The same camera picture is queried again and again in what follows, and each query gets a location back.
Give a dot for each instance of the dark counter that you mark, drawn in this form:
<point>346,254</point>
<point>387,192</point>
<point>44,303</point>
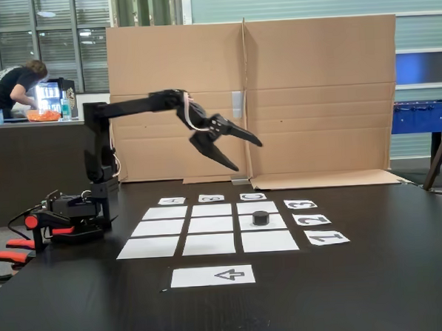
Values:
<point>32,164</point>

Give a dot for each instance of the red and black clamp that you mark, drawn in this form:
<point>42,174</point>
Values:
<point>33,221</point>
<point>10,254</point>

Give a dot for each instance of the paper label letter A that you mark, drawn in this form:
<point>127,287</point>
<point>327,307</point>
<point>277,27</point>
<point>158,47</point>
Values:
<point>161,202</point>

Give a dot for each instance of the clear plastic bottle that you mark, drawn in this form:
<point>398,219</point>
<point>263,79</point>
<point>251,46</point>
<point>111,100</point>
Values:
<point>66,110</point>

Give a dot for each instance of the paper label number 3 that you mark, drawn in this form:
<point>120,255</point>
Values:
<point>287,202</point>

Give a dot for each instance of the paper label letter B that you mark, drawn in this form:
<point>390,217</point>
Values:
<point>201,197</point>

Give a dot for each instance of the paper label number 1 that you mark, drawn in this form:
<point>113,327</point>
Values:
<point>314,242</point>

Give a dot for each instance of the paper label number 2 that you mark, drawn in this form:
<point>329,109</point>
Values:
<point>300,223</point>

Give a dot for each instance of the paper label letter C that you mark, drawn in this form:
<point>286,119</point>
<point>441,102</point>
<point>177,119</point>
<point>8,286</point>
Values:
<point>243,195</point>

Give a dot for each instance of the grey tape strip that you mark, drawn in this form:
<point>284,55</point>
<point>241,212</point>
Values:
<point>238,104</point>

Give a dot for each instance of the person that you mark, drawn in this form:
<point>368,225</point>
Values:
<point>13,87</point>

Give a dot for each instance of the black round token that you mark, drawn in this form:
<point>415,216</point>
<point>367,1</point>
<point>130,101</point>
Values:
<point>261,218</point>

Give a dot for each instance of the orange bowl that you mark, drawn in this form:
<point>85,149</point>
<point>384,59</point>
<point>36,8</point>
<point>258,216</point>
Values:
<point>43,116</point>

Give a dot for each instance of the brown cardboard panel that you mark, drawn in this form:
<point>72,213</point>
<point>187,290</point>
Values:
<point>164,64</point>
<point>321,93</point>

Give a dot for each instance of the white paper grid square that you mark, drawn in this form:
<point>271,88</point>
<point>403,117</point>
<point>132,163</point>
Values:
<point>157,228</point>
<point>269,241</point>
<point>149,248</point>
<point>165,213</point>
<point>210,225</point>
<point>257,207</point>
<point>211,210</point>
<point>277,222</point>
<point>209,244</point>

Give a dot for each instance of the blue foosball table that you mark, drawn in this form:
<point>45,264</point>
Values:
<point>422,118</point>

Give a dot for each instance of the white arrow paper sheet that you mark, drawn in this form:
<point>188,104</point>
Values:
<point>193,277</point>

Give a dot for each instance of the lit drinks fridge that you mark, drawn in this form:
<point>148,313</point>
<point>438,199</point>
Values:
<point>50,94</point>

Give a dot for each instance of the brown wooden leg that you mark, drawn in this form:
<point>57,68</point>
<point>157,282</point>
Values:
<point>441,154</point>

